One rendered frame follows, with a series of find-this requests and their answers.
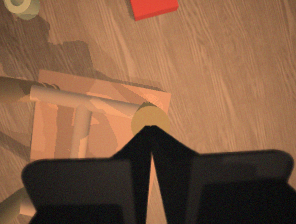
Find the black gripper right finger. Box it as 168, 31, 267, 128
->
151, 125, 294, 224

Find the beige roll of masking tape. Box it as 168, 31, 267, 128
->
4, 0, 40, 20

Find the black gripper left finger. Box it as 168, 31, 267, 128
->
21, 125, 152, 224

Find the red rectangular block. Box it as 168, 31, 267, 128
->
130, 0, 178, 21

